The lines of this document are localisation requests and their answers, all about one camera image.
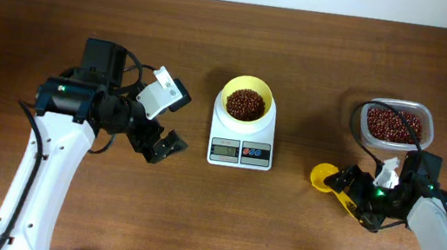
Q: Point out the beans in yellow bowl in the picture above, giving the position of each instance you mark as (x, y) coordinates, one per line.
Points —
(245, 105)

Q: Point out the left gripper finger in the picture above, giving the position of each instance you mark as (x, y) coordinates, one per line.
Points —
(159, 152)
(173, 143)

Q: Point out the yellow bowl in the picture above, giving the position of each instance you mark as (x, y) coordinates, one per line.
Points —
(248, 82)

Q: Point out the white digital kitchen scale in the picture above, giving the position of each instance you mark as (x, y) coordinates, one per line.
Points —
(241, 144)

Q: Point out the red adzuki beans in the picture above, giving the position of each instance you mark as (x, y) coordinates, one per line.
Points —
(385, 125)

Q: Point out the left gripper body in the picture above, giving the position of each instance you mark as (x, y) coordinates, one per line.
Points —
(140, 131)

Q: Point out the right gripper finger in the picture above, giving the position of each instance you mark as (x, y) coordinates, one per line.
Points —
(371, 221)
(337, 182)

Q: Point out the yellow measuring scoop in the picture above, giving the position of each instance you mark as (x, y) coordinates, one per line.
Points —
(319, 174)

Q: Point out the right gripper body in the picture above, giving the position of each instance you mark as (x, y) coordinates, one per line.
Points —
(377, 198)

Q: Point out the clear plastic container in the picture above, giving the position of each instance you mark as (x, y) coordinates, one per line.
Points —
(412, 107)

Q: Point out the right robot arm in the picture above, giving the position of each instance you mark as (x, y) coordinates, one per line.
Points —
(405, 193)

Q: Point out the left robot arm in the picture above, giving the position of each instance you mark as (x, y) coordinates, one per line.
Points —
(67, 116)

